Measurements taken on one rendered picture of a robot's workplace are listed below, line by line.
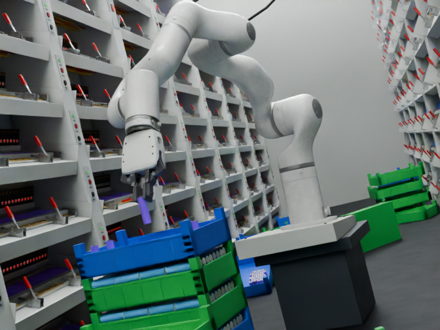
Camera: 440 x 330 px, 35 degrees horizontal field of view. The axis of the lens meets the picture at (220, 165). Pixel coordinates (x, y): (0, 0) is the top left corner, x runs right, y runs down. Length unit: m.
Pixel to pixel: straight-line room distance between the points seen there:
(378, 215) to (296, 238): 1.55
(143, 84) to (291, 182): 0.74
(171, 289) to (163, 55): 0.62
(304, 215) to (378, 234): 1.39
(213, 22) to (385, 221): 1.93
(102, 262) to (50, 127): 0.88
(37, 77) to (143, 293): 1.07
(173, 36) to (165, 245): 0.61
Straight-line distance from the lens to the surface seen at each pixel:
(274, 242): 2.13
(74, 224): 2.20
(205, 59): 2.09
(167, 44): 1.83
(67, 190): 2.36
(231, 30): 2.00
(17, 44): 2.20
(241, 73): 2.13
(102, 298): 1.61
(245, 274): 3.25
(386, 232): 3.65
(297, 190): 2.25
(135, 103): 1.68
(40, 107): 2.21
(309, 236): 2.10
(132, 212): 2.71
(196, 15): 1.95
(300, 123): 2.24
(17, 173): 1.97
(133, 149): 1.65
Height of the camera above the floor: 0.56
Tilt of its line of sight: 1 degrees up
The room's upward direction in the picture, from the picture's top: 14 degrees counter-clockwise
